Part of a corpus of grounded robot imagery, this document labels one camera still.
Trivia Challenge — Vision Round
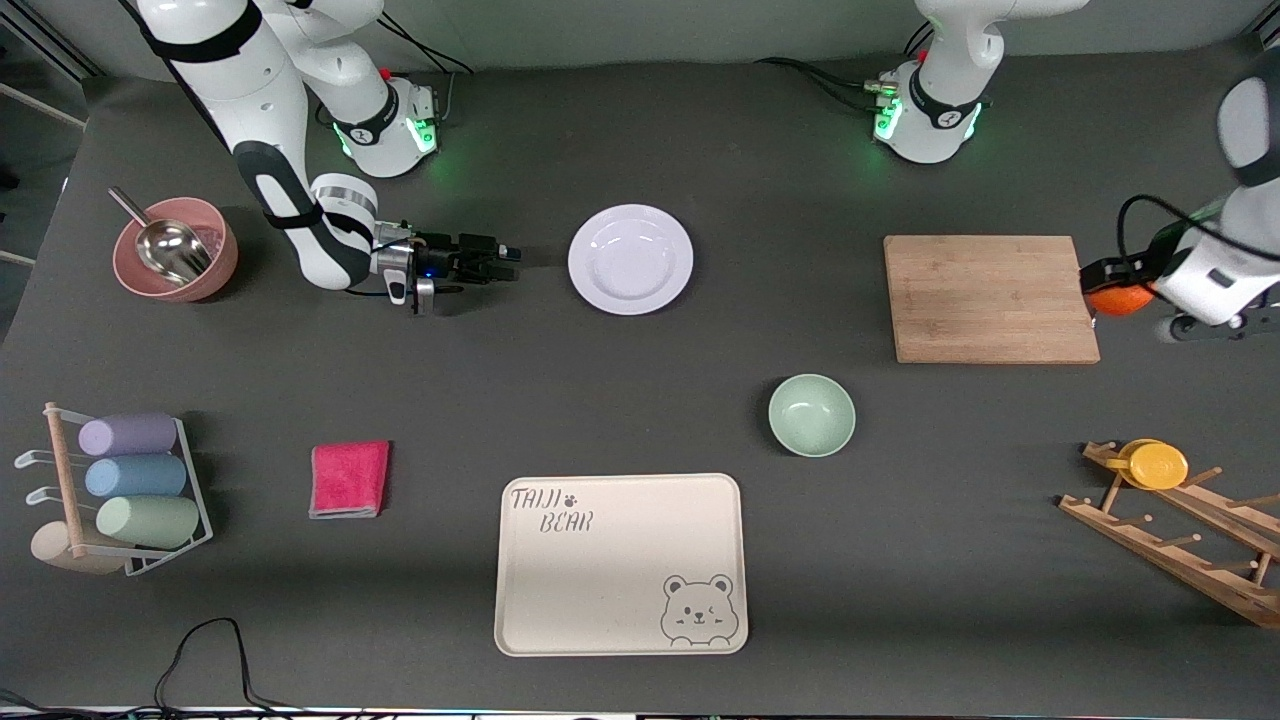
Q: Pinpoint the white wire cup rack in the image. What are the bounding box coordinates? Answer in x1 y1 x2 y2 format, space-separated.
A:
15 402 214 578

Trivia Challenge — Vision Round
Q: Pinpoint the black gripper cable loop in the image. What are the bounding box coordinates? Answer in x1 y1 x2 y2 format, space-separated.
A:
1117 194 1280 263

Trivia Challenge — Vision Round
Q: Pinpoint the beige bear print tray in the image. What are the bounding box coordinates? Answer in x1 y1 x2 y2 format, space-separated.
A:
494 473 750 658

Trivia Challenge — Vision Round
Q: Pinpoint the yellow mug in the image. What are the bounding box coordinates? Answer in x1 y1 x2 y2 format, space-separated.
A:
1105 438 1190 491

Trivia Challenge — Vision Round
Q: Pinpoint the pink bowl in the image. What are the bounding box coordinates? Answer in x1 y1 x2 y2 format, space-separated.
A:
112 196 240 304

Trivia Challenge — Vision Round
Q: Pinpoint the white round plate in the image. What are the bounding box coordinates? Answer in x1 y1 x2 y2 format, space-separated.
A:
567 204 695 317

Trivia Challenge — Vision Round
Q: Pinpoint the wooden peg mug rack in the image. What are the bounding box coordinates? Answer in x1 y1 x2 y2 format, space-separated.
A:
1058 440 1280 629

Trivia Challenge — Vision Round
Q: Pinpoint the metal scoop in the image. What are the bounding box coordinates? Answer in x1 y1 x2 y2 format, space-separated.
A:
108 186 216 286

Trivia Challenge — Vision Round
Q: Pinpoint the green cup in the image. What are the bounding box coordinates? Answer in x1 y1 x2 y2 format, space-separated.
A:
96 495 201 549

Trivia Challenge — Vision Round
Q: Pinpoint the bamboo cutting board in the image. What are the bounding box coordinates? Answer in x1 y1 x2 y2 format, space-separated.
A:
883 235 1102 365

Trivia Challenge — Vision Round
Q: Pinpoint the beige cup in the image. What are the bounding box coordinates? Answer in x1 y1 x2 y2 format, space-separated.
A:
30 520 131 576

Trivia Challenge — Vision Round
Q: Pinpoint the light green bowl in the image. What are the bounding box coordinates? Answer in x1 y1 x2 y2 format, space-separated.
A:
768 373 858 459

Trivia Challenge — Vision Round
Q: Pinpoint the pink folded cloth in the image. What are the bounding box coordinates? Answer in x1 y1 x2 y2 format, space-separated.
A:
308 440 392 520

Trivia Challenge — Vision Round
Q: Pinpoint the purple cup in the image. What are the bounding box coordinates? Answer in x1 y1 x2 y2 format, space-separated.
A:
78 413 179 458

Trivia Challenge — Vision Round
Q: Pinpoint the orange fruit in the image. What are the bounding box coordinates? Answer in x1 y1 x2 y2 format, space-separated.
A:
1088 283 1156 318

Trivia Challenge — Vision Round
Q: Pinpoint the blue cup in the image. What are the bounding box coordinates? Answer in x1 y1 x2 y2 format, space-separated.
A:
84 455 189 499

